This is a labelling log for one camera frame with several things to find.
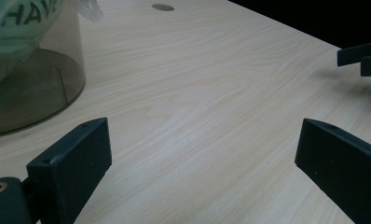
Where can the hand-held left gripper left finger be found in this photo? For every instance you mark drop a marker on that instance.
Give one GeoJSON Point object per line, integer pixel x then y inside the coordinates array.
{"type": "Point", "coordinates": [70, 168]}

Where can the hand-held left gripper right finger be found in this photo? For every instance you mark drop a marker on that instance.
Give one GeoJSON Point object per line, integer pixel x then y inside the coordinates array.
{"type": "Point", "coordinates": [345, 168]}

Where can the green plastic bag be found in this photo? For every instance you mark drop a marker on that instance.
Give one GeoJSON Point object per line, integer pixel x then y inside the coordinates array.
{"type": "Point", "coordinates": [16, 28]}

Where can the transparent grey plastic bin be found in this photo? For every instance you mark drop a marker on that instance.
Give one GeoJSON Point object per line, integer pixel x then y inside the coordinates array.
{"type": "Point", "coordinates": [34, 90]}

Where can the round grey table grommet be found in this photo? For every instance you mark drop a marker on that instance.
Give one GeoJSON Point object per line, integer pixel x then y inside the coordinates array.
{"type": "Point", "coordinates": [163, 7]}

